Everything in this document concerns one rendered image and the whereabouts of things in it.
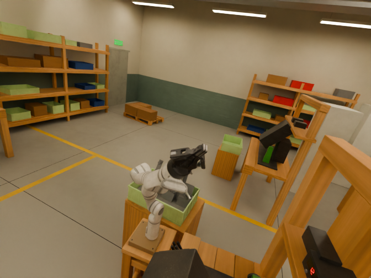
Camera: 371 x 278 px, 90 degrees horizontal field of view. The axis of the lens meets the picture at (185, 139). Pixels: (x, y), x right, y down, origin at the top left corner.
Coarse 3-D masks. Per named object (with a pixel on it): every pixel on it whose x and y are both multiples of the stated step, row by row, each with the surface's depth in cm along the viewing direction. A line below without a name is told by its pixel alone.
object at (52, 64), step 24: (0, 24) 354; (72, 48) 479; (96, 48) 598; (48, 72) 443; (72, 72) 498; (96, 72) 567; (0, 96) 378; (24, 96) 414; (48, 96) 460; (96, 96) 657; (24, 120) 432
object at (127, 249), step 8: (160, 224) 160; (168, 232) 154; (176, 232) 156; (128, 240) 141; (168, 240) 147; (128, 248) 135; (160, 248) 140; (168, 248) 141; (136, 256) 133; (144, 256) 132
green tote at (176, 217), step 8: (152, 168) 217; (136, 184) 195; (128, 192) 185; (136, 192) 180; (136, 200) 183; (144, 200) 179; (192, 200) 179; (168, 208) 168; (176, 208) 165; (168, 216) 171; (176, 216) 167; (184, 216) 172; (176, 224) 170
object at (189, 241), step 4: (184, 232) 151; (184, 236) 147; (188, 236) 148; (192, 236) 149; (184, 240) 144; (188, 240) 144; (192, 240) 145; (196, 240) 146; (184, 244) 141; (188, 244) 141; (192, 244) 142; (196, 244) 143; (184, 248) 138; (188, 248) 138; (192, 248) 139; (196, 248) 140
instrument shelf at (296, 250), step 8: (288, 224) 89; (288, 232) 84; (296, 232) 85; (288, 240) 80; (296, 240) 81; (288, 248) 78; (296, 248) 77; (304, 248) 78; (288, 256) 76; (296, 256) 73; (304, 256) 74; (296, 264) 70; (296, 272) 67; (304, 272) 68
